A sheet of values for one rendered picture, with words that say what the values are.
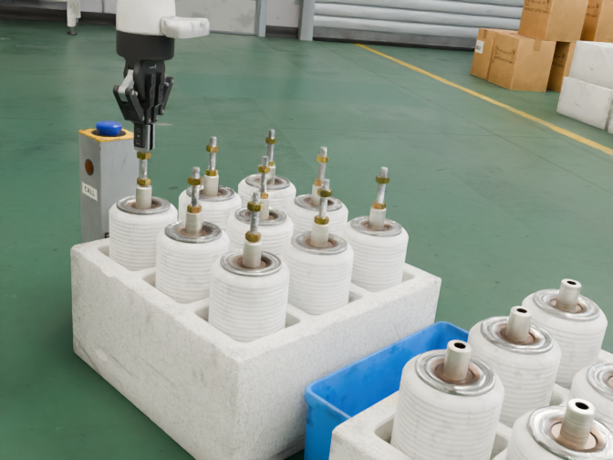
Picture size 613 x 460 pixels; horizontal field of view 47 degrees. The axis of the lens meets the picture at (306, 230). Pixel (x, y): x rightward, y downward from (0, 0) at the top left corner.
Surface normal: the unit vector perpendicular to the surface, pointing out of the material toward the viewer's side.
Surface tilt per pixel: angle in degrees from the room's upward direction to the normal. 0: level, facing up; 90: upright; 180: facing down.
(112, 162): 90
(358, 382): 88
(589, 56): 90
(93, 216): 90
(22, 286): 0
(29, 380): 0
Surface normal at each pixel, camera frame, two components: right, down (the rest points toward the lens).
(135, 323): -0.71, 0.19
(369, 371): 0.70, 0.28
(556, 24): 0.27, 0.36
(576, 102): -0.96, 0.00
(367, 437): 0.09, -0.93
